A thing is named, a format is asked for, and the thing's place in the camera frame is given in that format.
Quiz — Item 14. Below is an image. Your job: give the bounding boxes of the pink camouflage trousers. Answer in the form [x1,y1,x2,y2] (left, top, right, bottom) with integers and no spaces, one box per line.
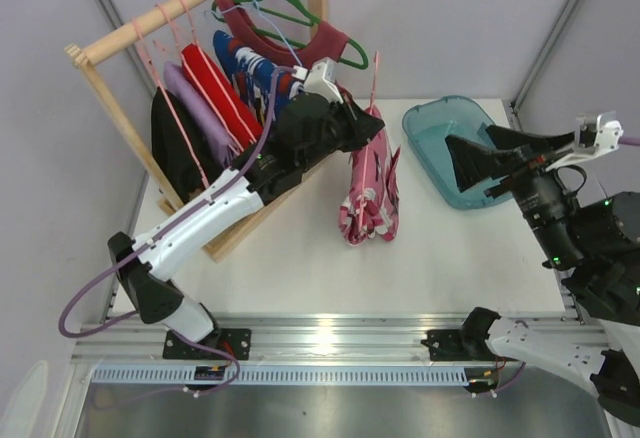
[338,127,401,246]

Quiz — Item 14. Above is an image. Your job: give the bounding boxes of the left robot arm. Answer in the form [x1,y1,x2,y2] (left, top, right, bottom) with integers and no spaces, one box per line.
[107,93,384,343]

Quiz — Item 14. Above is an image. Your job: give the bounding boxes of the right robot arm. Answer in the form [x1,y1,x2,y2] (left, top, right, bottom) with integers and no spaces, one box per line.
[445,120,639,426]

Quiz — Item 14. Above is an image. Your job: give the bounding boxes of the green plastic hanger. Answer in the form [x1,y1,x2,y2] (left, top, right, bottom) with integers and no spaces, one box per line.
[211,0,369,70]

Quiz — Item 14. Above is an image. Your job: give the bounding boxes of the pink hanger under red garment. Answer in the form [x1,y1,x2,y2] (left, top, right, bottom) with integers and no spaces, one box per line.
[173,0,264,149]

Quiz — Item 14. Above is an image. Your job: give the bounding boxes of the pink hanger under lilac garment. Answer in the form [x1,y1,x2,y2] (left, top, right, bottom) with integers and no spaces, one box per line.
[155,3,198,65]

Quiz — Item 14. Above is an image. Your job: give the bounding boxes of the pink hanger under black garment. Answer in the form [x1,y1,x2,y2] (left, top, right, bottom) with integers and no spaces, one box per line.
[131,19,209,188]

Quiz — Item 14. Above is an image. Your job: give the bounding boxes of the blue white patterned garment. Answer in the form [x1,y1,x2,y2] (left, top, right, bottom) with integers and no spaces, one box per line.
[212,30,276,124]

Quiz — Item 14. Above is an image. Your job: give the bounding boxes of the teal plastic basin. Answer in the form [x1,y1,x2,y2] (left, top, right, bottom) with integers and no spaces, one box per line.
[402,95,512,211]

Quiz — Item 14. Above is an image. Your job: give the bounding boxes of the lilac garment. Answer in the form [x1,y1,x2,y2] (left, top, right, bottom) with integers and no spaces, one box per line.
[163,62,237,168]

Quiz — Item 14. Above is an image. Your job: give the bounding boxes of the red garment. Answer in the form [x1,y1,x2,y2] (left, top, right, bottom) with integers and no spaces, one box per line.
[180,43,265,151]

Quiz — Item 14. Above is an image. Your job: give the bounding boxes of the black garment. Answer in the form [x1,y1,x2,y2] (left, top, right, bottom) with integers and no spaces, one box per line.
[151,87,222,202]

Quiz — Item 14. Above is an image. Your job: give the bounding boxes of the wooden clothes rack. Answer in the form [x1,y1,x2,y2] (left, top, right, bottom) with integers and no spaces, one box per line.
[65,0,329,263]

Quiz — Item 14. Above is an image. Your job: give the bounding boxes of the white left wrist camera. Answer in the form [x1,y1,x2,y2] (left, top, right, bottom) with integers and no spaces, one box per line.
[291,57,343,103]

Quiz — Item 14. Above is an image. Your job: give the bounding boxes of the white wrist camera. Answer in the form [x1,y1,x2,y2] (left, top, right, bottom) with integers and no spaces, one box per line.
[576,111,623,155]
[291,57,343,103]

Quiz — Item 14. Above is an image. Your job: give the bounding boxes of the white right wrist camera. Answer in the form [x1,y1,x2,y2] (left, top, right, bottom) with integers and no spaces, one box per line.
[576,111,623,155]

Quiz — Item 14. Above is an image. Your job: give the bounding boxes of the light blue wire hanger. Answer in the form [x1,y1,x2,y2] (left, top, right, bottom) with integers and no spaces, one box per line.
[203,0,304,70]

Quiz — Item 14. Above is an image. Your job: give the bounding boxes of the aluminium mounting rail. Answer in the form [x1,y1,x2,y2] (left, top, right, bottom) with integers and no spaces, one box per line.
[71,314,465,366]

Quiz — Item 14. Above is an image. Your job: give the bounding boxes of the slotted cable duct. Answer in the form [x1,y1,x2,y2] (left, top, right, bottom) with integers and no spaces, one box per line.
[91,364,469,387]

